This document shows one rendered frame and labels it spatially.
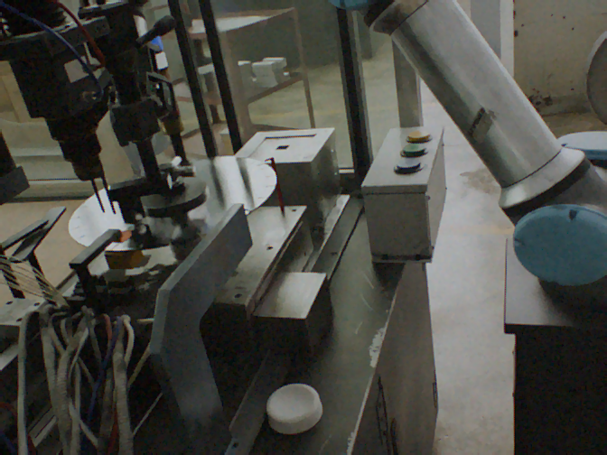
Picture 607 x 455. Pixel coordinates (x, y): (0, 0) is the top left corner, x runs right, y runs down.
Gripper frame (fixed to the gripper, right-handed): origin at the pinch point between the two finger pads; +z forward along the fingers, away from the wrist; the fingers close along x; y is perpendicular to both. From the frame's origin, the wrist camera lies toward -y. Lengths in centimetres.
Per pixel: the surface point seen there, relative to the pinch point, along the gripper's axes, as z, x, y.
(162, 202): 7.3, -4.8, 6.5
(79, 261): 15.3, -23.3, 6.0
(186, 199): 7.7, -3.7, 10.2
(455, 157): -25, 258, 19
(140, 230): 11.5, -10.4, 5.9
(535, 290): 32, 17, 55
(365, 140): -2.8, 40.4, 27.8
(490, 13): -153, 421, 49
